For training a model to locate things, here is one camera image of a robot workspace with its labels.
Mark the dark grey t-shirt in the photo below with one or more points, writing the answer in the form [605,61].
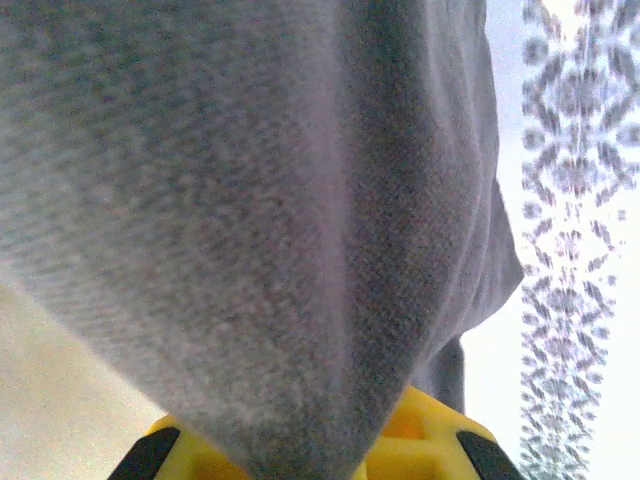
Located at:
[250,200]

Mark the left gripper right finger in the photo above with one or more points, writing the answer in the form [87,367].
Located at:
[430,440]

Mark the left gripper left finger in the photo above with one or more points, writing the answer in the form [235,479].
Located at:
[175,455]

